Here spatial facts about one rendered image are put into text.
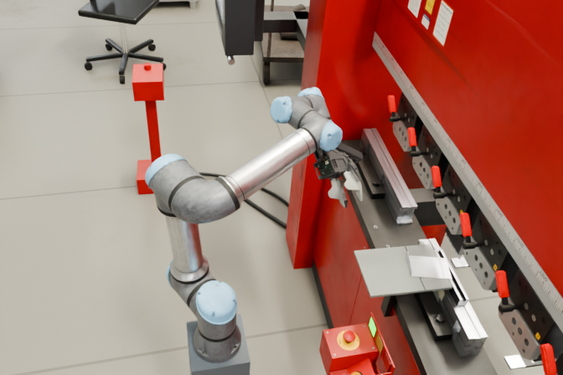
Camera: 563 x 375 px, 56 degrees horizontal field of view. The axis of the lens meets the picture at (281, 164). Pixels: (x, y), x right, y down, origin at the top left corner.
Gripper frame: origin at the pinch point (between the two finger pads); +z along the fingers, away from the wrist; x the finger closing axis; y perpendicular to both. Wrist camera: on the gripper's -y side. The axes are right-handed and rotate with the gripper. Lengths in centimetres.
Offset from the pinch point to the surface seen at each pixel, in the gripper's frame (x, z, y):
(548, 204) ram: 52, 18, 1
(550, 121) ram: 59, 2, 0
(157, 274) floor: -162, -9, -15
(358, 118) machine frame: -38, -40, -66
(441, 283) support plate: 0.9, 31.7, -23.4
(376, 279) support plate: -10.0, 24.2, -8.4
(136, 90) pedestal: -134, -104, -20
